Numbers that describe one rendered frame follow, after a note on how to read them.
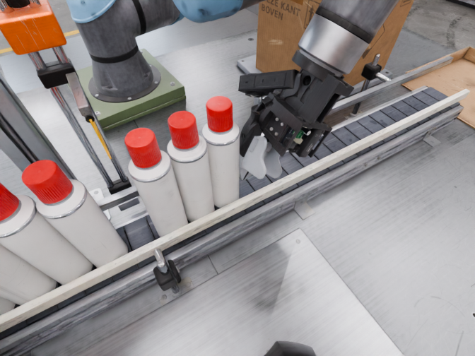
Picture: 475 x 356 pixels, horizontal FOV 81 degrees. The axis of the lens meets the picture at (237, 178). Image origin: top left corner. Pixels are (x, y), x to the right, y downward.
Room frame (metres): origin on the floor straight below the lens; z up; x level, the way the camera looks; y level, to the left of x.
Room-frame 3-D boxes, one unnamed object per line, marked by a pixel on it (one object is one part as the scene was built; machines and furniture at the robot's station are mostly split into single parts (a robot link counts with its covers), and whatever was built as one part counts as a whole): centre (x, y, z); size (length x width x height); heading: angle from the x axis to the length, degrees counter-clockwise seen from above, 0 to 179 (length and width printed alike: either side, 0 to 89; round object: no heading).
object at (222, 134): (0.29, 0.02, 0.98); 0.05 x 0.05 x 0.20
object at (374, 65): (0.56, -0.31, 0.91); 0.07 x 0.03 x 0.16; 30
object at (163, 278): (0.14, 0.10, 0.89); 0.03 x 0.03 x 0.12; 30
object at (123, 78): (0.68, 0.30, 0.92); 0.15 x 0.15 x 0.10
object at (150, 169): (0.23, 0.11, 0.98); 0.05 x 0.05 x 0.20
